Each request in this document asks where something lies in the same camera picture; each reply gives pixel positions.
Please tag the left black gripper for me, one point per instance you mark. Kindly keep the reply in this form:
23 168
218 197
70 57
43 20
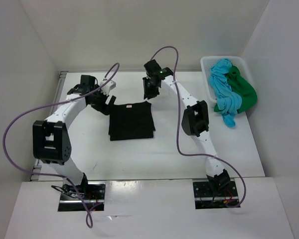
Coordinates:
104 108

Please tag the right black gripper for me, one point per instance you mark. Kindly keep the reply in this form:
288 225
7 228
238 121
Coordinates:
147 93

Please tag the black t-shirt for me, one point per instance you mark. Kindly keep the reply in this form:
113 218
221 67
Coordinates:
131 121

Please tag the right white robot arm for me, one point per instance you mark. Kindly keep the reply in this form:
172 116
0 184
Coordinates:
193 118

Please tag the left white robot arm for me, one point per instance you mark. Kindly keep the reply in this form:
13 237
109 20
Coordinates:
51 141

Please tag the white plastic basket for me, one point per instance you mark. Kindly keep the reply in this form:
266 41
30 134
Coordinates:
209 61

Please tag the light blue t-shirt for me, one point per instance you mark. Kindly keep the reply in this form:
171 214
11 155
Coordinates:
227 101

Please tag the green t-shirt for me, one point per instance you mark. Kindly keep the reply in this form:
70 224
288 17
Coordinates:
240 86

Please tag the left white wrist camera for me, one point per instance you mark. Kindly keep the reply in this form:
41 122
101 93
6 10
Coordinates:
107 86

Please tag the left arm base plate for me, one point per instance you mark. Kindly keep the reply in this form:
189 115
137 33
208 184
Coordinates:
70 201

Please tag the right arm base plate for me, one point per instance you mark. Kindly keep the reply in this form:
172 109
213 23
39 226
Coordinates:
206 199

